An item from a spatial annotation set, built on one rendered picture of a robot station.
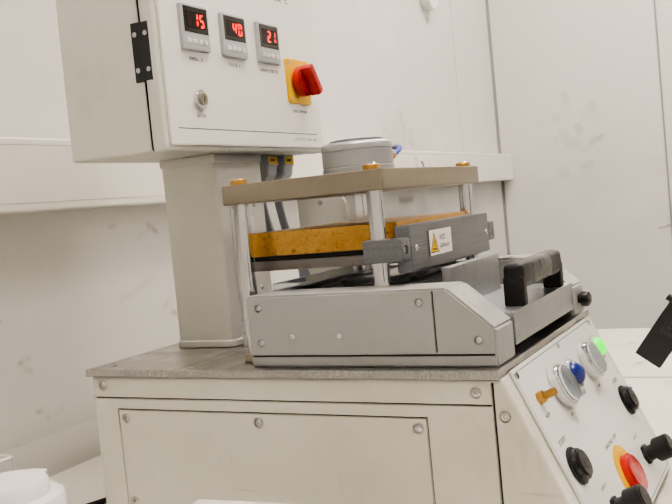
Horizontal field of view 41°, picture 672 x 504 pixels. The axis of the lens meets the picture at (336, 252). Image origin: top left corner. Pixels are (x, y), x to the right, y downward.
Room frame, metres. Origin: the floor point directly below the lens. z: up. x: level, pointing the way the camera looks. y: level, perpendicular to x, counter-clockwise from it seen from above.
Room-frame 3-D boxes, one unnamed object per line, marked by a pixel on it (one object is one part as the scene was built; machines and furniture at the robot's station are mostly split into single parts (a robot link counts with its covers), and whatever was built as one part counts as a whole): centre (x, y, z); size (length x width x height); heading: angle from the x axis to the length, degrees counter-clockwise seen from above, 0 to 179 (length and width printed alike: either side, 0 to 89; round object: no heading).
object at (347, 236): (0.99, -0.04, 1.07); 0.22 x 0.17 x 0.10; 152
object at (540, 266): (0.89, -0.20, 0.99); 0.15 x 0.02 x 0.04; 152
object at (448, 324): (0.83, -0.03, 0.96); 0.25 x 0.05 x 0.07; 62
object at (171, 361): (1.00, 0.00, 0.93); 0.46 x 0.35 x 0.01; 62
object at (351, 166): (1.01, -0.02, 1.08); 0.31 x 0.24 x 0.13; 152
